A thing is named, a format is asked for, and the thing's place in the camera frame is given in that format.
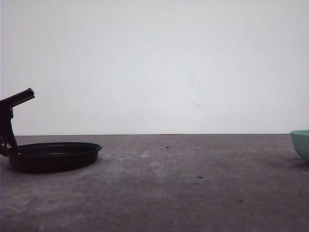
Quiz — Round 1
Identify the black frying pan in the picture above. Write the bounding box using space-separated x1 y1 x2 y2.
0 108 103 173

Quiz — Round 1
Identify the teal ceramic bowl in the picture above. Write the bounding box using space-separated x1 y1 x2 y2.
290 130 309 162

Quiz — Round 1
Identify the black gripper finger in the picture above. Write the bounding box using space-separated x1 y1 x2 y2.
0 88 35 108

